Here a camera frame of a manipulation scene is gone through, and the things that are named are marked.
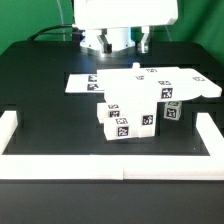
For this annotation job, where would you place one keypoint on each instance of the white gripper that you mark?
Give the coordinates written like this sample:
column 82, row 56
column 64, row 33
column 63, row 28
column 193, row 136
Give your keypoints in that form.
column 104, row 14

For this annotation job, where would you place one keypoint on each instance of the white chair back piece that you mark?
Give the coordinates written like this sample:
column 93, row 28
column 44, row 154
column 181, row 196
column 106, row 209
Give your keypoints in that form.
column 160, row 83

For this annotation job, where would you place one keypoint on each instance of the white chair seat plate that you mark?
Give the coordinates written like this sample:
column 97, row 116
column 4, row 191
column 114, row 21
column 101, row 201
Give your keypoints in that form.
column 141, row 117

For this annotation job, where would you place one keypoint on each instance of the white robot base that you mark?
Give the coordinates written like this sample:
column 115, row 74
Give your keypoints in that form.
column 119, row 38

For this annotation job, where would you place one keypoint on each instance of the white fiducial marker sheet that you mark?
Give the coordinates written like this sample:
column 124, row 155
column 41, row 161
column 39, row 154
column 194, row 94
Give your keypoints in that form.
column 83, row 83

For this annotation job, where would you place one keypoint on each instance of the white U-shaped fence frame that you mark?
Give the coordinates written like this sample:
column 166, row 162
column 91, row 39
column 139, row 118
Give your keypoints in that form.
column 96, row 167

